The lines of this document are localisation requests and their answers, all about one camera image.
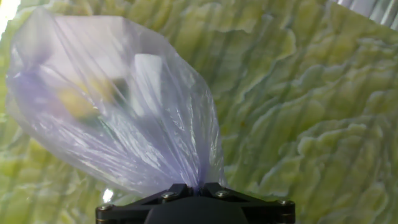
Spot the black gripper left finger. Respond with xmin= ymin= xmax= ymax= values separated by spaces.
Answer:
xmin=95 ymin=182 xmax=197 ymax=224

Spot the translucent purple plastic bag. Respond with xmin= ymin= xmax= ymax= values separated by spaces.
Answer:
xmin=5 ymin=6 xmax=228 ymax=198

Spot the yellow object inside bag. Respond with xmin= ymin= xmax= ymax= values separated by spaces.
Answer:
xmin=55 ymin=79 xmax=109 ymax=121

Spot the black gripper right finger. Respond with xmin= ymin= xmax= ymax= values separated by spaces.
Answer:
xmin=199 ymin=182 xmax=296 ymax=224

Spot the tall white pack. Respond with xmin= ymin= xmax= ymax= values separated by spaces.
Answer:
xmin=130 ymin=53 xmax=164 ymax=118

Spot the green marble pattern mat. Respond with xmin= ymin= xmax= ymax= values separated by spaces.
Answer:
xmin=0 ymin=0 xmax=398 ymax=224

